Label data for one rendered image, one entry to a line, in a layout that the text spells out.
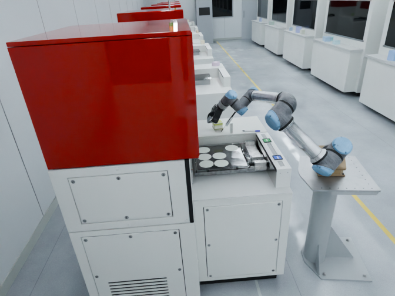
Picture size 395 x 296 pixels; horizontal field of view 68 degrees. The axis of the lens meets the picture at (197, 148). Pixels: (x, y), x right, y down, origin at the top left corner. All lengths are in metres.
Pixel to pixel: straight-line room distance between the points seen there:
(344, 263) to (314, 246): 0.30
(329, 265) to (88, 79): 2.19
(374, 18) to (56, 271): 6.07
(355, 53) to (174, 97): 5.44
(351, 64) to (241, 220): 5.01
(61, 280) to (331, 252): 2.16
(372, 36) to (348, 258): 4.60
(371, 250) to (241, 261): 1.17
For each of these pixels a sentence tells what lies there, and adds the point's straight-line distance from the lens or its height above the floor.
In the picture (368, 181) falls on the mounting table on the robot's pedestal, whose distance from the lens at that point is 2.20.
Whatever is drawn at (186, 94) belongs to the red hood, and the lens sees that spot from 1.33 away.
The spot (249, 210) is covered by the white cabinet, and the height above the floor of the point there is 0.71.
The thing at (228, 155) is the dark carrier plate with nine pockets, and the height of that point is 0.90.
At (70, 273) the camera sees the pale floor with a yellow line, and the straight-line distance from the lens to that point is 2.79.
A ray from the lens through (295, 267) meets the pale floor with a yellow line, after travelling 2.62.
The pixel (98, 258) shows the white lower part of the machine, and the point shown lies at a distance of 1.93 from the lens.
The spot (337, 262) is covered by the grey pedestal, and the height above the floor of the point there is 0.01.
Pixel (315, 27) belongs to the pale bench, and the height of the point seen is 1.10.
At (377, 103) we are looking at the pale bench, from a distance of 5.73.
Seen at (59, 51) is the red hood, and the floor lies 1.77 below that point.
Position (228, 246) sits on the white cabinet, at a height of 0.41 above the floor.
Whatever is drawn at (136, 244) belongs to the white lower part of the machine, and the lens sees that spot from 1.81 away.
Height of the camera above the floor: 1.94
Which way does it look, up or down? 27 degrees down
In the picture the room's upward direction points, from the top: 4 degrees counter-clockwise
